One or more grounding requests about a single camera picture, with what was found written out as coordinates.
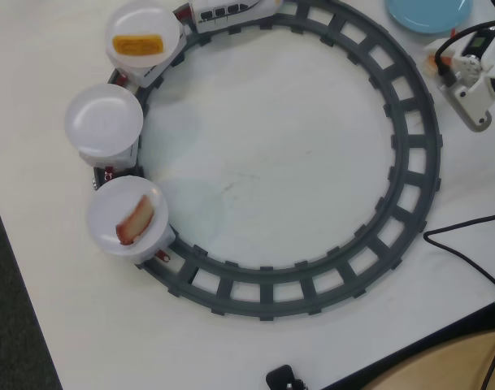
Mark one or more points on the red white crab sushi piece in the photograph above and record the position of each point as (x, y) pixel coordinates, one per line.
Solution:
(137, 219)

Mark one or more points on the blue dish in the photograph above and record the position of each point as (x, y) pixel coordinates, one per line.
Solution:
(426, 14)

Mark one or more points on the white plate carrying crab sushi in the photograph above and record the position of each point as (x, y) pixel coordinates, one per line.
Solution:
(109, 227)

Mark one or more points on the empty white plate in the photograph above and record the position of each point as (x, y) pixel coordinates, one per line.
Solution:
(102, 120)

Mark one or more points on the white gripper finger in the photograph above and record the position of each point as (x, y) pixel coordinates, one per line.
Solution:
(432, 49)

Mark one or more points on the white plate carrying egg sushi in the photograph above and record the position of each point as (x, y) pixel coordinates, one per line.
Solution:
(141, 20)

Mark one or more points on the white wagon under crab plate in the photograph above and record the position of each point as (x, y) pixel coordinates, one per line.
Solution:
(157, 243)

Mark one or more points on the grey circular toy train track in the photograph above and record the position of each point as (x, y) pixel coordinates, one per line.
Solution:
(435, 134)

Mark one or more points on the white Shinkansen toy locomotive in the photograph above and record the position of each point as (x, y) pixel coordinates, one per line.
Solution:
(231, 16)

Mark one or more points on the white wagon under egg plate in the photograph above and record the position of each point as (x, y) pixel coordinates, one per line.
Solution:
(153, 75)

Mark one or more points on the yellow egg sushi piece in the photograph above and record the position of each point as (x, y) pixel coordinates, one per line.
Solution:
(138, 45)

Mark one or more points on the black plug adapter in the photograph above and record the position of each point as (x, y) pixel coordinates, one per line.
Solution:
(281, 378)

